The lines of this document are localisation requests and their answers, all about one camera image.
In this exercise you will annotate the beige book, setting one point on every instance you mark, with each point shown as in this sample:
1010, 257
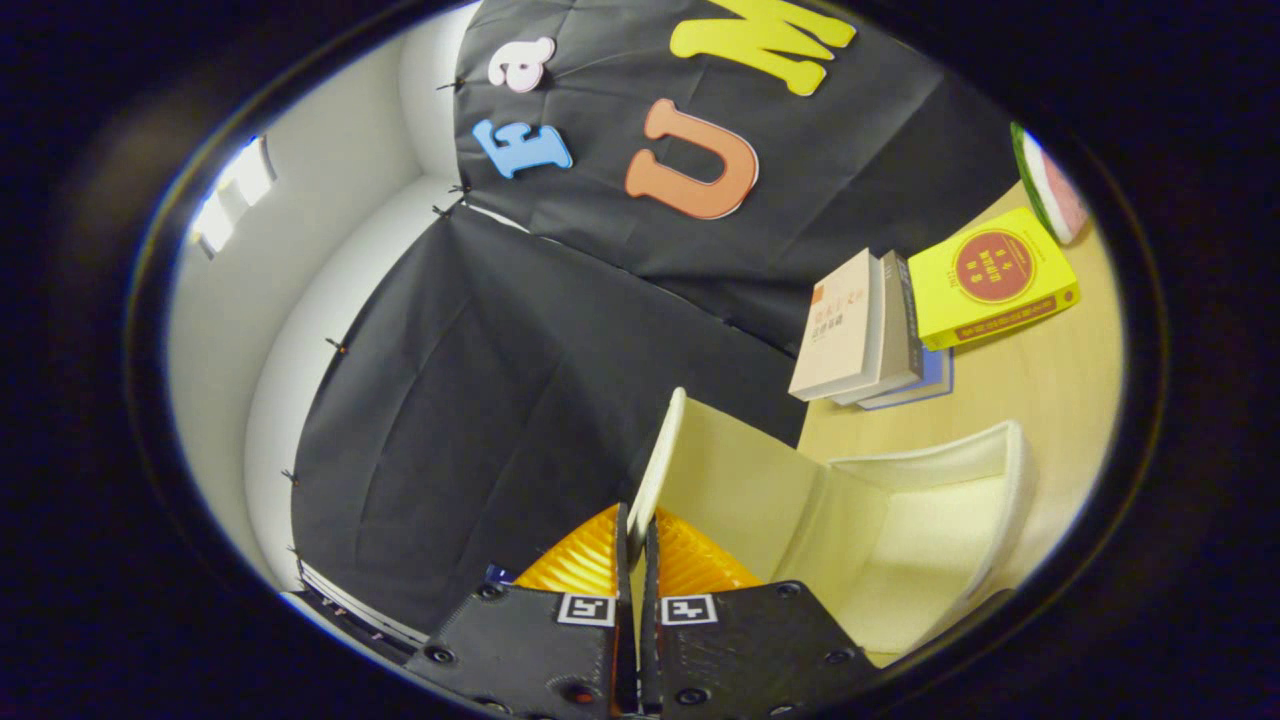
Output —
835, 335

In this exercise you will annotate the cream fabric storage box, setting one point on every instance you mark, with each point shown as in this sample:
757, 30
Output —
900, 540

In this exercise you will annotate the long ceiling light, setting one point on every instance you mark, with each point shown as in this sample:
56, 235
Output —
235, 195

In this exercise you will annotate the watermelon slice plush toy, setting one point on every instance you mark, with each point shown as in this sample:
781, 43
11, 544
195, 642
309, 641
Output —
1055, 190

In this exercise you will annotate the blue book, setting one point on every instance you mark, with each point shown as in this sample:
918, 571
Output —
935, 380

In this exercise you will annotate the grey book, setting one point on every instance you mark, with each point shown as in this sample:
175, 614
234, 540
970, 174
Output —
900, 340

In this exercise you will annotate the black backdrop cloth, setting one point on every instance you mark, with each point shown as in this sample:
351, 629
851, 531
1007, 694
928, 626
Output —
480, 400

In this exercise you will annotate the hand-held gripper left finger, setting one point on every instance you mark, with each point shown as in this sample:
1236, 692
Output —
530, 640

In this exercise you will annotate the yellow book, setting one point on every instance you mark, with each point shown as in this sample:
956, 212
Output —
990, 270

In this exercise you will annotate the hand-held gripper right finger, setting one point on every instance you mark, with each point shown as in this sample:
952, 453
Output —
740, 645

